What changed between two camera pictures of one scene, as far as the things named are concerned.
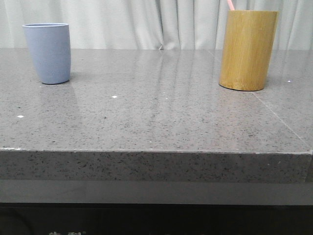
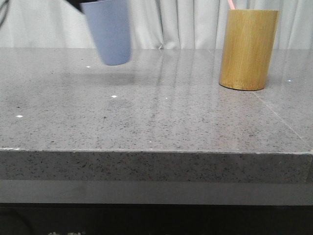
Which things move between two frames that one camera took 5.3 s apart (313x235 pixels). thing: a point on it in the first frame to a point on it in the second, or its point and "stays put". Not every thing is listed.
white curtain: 150,24 stays put
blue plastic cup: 50,47 to 110,22
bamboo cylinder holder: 247,48 stays put
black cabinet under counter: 112,219 stays put
